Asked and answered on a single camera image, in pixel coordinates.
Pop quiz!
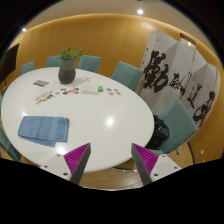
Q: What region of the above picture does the green potted plant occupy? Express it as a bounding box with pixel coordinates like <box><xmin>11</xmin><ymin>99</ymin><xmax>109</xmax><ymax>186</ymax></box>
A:
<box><xmin>60</xmin><ymin>47</ymin><xmax>83</xmax><ymax>60</ymax></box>

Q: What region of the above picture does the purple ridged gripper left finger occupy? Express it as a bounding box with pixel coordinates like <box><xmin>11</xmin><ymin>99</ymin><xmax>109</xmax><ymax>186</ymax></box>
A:
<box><xmin>41</xmin><ymin>143</ymin><xmax>91</xmax><ymax>184</ymax></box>

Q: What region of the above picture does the black bag on chair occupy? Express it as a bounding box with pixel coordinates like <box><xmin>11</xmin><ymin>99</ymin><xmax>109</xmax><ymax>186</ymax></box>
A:
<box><xmin>146</xmin><ymin>115</ymin><xmax>170</xmax><ymax>149</ymax></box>

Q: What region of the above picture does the teal chair back centre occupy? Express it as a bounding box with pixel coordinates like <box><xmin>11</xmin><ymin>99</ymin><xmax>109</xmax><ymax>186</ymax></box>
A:
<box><xmin>78</xmin><ymin>55</ymin><xmax>101</xmax><ymax>73</ymax></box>

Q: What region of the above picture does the teal chair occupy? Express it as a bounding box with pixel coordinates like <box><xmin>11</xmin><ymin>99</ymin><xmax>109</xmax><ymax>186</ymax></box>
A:
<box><xmin>78</xmin><ymin>55</ymin><xmax>101</xmax><ymax>73</ymax></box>
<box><xmin>20</xmin><ymin>61</ymin><xmax>35</xmax><ymax>75</ymax></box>
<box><xmin>46</xmin><ymin>55</ymin><xmax>60</xmax><ymax>67</ymax></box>
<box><xmin>112</xmin><ymin>62</ymin><xmax>143</xmax><ymax>91</ymax></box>
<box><xmin>150</xmin><ymin>100</ymin><xmax>197</xmax><ymax>154</ymax></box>

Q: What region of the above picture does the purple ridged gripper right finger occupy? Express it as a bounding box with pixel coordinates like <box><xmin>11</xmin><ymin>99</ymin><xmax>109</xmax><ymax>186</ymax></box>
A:
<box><xmin>131</xmin><ymin>144</ymin><xmax>181</xmax><ymax>185</ymax></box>

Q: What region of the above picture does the teal chair right back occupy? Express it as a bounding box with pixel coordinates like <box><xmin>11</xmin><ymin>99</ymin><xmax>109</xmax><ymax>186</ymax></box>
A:
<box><xmin>112</xmin><ymin>62</ymin><xmax>143</xmax><ymax>91</ymax></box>

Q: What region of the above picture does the teal chair right front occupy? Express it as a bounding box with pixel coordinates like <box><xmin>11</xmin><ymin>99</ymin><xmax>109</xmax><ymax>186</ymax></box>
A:
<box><xmin>150</xmin><ymin>100</ymin><xmax>197</xmax><ymax>154</ymax></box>

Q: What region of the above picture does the blue folded towel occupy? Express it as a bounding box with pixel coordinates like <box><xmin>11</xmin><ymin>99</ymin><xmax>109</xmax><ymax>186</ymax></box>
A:
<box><xmin>18</xmin><ymin>116</ymin><xmax>69</xmax><ymax>147</ymax></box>

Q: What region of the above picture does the white calligraphy folding screen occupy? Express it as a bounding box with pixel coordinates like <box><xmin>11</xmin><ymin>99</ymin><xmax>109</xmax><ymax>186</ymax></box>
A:
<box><xmin>136</xmin><ymin>31</ymin><xmax>220</xmax><ymax>127</ymax></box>

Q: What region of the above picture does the white flat packet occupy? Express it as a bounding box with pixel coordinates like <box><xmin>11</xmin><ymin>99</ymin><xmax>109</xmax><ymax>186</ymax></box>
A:
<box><xmin>82</xmin><ymin>86</ymin><xmax>98</xmax><ymax>95</ymax></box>

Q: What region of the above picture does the teal chair back left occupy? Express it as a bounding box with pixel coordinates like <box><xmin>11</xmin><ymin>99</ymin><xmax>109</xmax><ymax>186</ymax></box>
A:
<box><xmin>46</xmin><ymin>55</ymin><xmax>60</xmax><ymax>67</ymax></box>

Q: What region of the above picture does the grey card on table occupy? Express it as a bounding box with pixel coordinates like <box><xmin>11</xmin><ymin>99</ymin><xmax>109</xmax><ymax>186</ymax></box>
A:
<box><xmin>33</xmin><ymin>80</ymin><xmax>49</xmax><ymax>87</ymax></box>

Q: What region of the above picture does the green small box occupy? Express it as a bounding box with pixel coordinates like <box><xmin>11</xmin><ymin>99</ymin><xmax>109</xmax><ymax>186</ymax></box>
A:
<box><xmin>98</xmin><ymin>86</ymin><xmax>103</xmax><ymax>92</ymax></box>

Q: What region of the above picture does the dark grey plant pot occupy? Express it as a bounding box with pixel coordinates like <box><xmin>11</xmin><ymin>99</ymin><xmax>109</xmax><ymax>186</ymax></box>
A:
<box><xmin>58</xmin><ymin>59</ymin><xmax>76</xmax><ymax>84</ymax></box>

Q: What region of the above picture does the teal chair far left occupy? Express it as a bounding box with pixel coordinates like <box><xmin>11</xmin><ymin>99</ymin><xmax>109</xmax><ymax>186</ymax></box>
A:
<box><xmin>20</xmin><ymin>61</ymin><xmax>35</xmax><ymax>75</ymax></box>

